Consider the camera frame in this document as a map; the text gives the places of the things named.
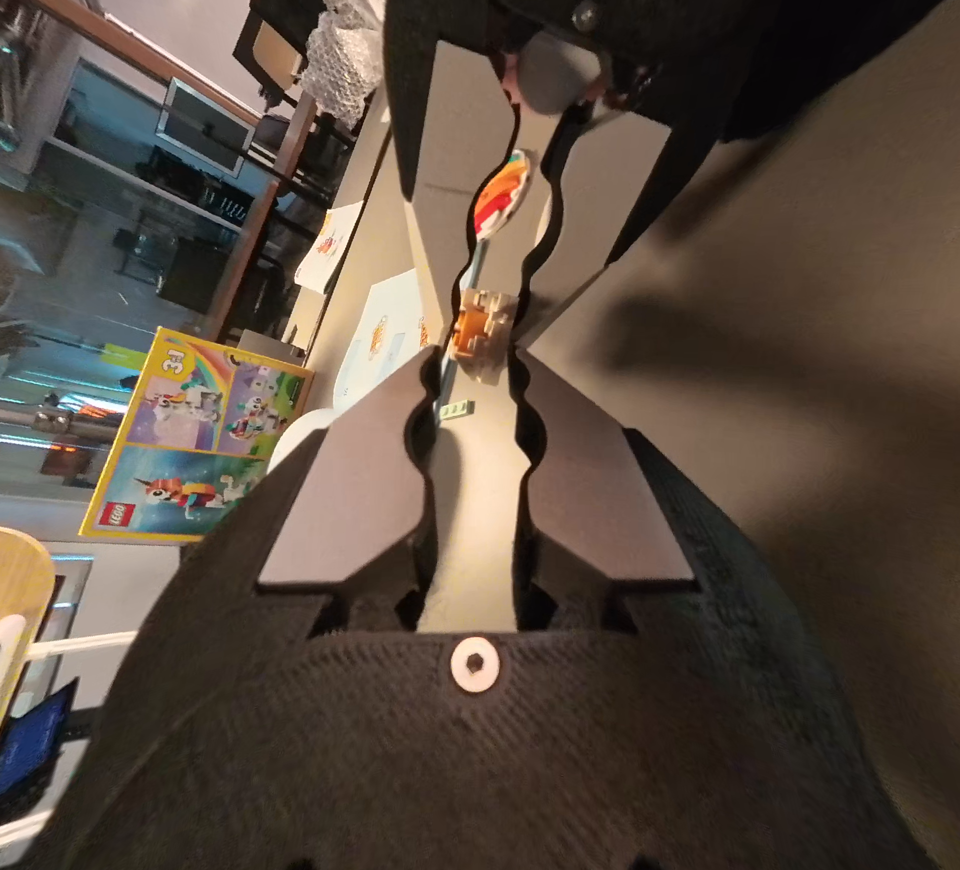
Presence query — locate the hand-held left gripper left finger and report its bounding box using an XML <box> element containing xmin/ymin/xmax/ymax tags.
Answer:
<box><xmin>257</xmin><ymin>345</ymin><xmax>445</xmax><ymax>627</ymax></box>

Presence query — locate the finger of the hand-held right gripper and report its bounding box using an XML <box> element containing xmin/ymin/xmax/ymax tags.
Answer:
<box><xmin>405</xmin><ymin>38</ymin><xmax>522</xmax><ymax>354</ymax></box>
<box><xmin>516</xmin><ymin>107</ymin><xmax>674</xmax><ymax>348</ymax></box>

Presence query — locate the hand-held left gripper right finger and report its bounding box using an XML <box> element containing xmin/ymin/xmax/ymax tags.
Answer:
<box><xmin>508</xmin><ymin>347</ymin><xmax>696</xmax><ymax>616</ymax></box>

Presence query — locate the rainbow toy brick piece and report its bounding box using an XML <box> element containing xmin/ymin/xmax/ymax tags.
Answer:
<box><xmin>471</xmin><ymin>148</ymin><xmax>536</xmax><ymax>243</ymax></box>

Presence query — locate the white orange toy brick model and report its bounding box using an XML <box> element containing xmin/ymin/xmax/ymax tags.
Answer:
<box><xmin>446</xmin><ymin>287</ymin><xmax>520</xmax><ymax>385</ymax></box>

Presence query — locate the yellow toy set box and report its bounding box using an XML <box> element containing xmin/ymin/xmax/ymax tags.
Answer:
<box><xmin>78</xmin><ymin>326</ymin><xmax>316</xmax><ymax>543</ymax></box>

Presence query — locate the bubble wrap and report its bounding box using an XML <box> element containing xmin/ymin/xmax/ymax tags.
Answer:
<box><xmin>303</xmin><ymin>0</ymin><xmax>399</xmax><ymax>130</ymax></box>

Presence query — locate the light blue instruction booklet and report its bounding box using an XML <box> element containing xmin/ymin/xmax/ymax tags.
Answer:
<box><xmin>330</xmin><ymin>266</ymin><xmax>455</xmax><ymax>429</ymax></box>

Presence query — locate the white paper leaflet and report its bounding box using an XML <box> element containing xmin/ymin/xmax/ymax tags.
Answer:
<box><xmin>292</xmin><ymin>201</ymin><xmax>370</xmax><ymax>295</ymax></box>

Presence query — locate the grey computer monitor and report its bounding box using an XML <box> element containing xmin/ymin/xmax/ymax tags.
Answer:
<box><xmin>153</xmin><ymin>75</ymin><xmax>258</xmax><ymax>180</ymax></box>

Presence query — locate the wooden book stand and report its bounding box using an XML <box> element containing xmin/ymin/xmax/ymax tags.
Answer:
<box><xmin>0</xmin><ymin>407</ymin><xmax>340</xmax><ymax>725</ymax></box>

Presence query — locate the blue screen device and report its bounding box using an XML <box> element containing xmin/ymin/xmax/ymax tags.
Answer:
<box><xmin>0</xmin><ymin>677</ymin><xmax>81</xmax><ymax>804</ymax></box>

